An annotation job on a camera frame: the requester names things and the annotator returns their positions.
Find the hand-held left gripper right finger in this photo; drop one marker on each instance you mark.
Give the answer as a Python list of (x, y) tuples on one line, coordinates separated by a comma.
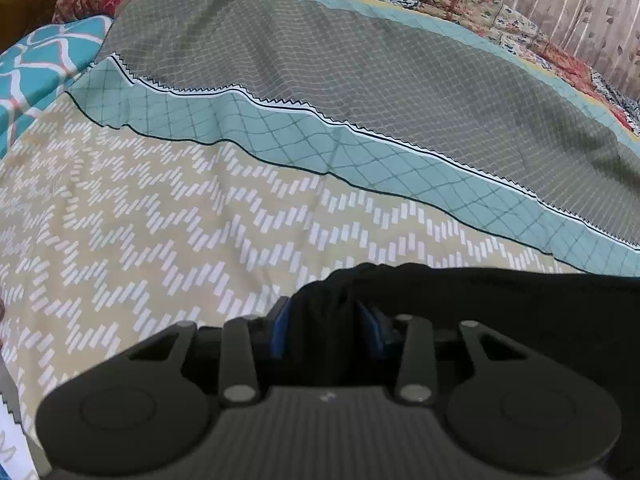
[(371, 332)]

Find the teal white patterned pillow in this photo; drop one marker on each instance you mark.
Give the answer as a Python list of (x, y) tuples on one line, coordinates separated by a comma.
[(35, 60)]

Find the black pants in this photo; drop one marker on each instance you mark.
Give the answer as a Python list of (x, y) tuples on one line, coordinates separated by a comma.
[(500, 295)]

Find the patterned teal beige bed sheet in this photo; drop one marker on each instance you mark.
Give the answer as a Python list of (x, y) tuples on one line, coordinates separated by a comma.
[(200, 210)]

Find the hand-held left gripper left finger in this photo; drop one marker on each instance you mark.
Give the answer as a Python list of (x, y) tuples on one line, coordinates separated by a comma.
[(280, 332)]

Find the beige leaf print curtain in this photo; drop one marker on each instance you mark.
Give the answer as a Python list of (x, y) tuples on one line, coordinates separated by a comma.
[(575, 5)]

